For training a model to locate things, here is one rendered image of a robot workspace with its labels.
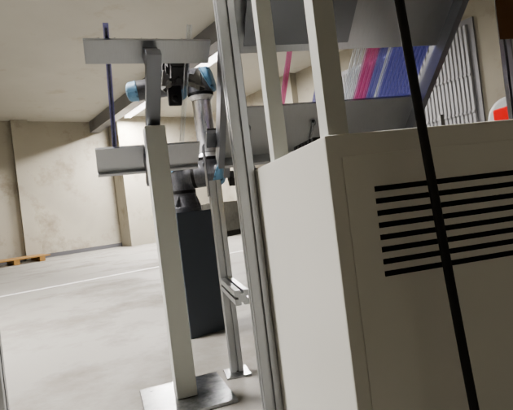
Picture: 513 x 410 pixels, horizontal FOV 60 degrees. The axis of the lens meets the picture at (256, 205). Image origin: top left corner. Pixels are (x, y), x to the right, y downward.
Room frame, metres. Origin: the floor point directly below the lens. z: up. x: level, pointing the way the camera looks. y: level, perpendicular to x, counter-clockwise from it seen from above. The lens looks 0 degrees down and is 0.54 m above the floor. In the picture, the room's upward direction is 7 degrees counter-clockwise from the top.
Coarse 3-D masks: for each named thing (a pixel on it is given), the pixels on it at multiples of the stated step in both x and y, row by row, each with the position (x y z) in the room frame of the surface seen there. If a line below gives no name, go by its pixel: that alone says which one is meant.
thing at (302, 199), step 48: (336, 144) 0.58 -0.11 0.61; (384, 144) 0.59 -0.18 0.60; (432, 144) 0.61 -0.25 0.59; (288, 192) 0.75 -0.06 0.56; (336, 192) 0.58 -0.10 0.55; (288, 240) 0.79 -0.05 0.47; (336, 240) 0.58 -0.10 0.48; (288, 288) 0.82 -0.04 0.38; (336, 288) 0.60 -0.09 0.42; (288, 336) 0.86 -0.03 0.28; (336, 336) 0.62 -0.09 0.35; (288, 384) 0.91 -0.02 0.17; (336, 384) 0.64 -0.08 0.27
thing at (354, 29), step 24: (240, 0) 1.14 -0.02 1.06; (288, 0) 1.13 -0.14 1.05; (336, 0) 1.16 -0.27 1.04; (360, 0) 1.22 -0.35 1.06; (384, 0) 1.24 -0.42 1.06; (408, 0) 1.25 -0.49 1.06; (432, 0) 1.27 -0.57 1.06; (240, 24) 1.19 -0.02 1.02; (288, 24) 1.18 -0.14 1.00; (336, 24) 1.21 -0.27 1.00; (360, 24) 1.27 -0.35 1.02; (384, 24) 1.29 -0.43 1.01; (432, 24) 1.33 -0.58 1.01; (240, 48) 1.24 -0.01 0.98; (288, 48) 1.27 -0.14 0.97; (360, 48) 1.33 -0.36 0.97
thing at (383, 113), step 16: (400, 96) 1.50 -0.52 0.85; (256, 112) 1.40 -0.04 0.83; (288, 112) 1.43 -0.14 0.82; (304, 112) 1.45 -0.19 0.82; (352, 112) 1.50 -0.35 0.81; (368, 112) 1.51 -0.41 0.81; (384, 112) 1.53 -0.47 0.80; (400, 112) 1.55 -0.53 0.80; (256, 128) 1.45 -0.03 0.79; (288, 128) 1.48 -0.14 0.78; (304, 128) 1.49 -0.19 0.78; (352, 128) 1.54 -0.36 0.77; (368, 128) 1.56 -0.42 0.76; (384, 128) 1.58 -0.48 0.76; (400, 128) 1.60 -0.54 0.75; (256, 144) 1.49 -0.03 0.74; (288, 144) 1.53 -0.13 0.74
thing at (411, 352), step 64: (256, 0) 0.85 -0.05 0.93; (320, 0) 0.59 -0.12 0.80; (320, 64) 0.59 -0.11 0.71; (320, 128) 0.61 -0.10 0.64; (384, 192) 0.59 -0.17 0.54; (448, 192) 0.61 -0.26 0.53; (512, 192) 0.63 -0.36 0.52; (384, 256) 0.59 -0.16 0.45; (448, 256) 0.55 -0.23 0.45; (512, 256) 0.63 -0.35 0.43; (384, 320) 0.59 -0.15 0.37; (448, 320) 0.61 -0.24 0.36; (512, 320) 0.63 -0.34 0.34; (384, 384) 0.58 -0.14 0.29; (448, 384) 0.60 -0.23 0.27; (512, 384) 0.63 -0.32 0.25
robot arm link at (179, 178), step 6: (174, 174) 2.01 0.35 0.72; (180, 174) 2.01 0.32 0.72; (186, 174) 2.00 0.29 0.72; (192, 174) 2.00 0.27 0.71; (174, 180) 2.01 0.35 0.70; (180, 180) 2.01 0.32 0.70; (186, 180) 2.01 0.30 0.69; (192, 180) 2.00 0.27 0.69; (174, 186) 2.01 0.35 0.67; (180, 186) 2.01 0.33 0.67; (186, 186) 2.01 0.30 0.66; (192, 186) 2.03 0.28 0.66
